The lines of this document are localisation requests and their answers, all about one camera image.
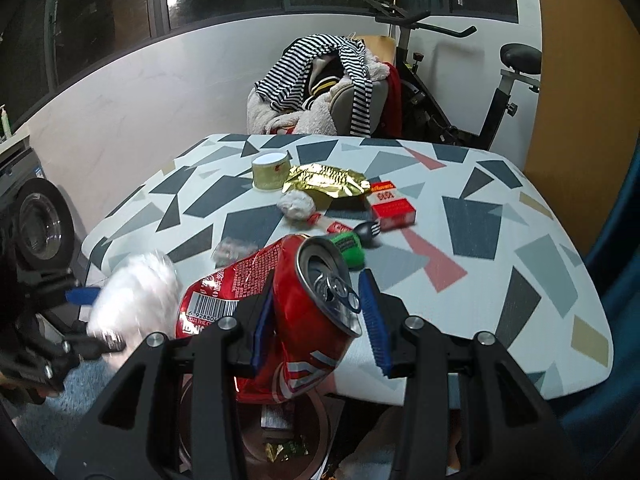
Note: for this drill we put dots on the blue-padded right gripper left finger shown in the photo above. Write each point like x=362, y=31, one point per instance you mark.
x=258, y=322

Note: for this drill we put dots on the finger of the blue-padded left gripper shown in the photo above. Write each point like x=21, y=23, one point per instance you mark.
x=82, y=295
x=91, y=347

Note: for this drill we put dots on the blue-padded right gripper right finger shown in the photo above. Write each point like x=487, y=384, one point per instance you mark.
x=372, y=305

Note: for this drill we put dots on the crushed red soda can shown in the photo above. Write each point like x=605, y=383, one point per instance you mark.
x=313, y=319

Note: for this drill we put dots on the white stuffing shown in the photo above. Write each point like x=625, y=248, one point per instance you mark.
x=140, y=298

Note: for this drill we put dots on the black plastic spork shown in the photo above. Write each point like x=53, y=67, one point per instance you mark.
x=367, y=232

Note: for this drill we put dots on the white tissue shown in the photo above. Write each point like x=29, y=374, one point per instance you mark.
x=296, y=205

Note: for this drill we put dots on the brown round trash bin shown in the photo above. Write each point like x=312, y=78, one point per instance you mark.
x=286, y=441

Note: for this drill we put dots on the green plastic wrapper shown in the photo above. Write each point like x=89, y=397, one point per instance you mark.
x=349, y=246

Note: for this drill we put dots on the clear plastic wrapper scrap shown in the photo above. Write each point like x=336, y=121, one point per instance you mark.
x=229, y=251

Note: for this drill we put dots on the washing machine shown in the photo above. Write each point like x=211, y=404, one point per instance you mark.
x=38, y=236

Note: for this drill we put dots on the red cigarette pack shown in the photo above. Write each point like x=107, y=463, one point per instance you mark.
x=389, y=207

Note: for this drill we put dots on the gold foil snack bag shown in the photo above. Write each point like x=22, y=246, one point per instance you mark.
x=332, y=181

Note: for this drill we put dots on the white paper cup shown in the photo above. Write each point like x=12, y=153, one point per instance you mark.
x=270, y=171

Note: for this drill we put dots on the cream fleece garment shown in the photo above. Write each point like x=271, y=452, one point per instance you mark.
x=327, y=110

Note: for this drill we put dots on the black exercise bike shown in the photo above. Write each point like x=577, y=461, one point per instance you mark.
x=458, y=87

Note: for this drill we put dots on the striped black white shirt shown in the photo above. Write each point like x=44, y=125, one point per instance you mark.
x=311, y=66

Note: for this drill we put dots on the chair with wooden back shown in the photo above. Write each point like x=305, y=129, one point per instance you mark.
x=357, y=102

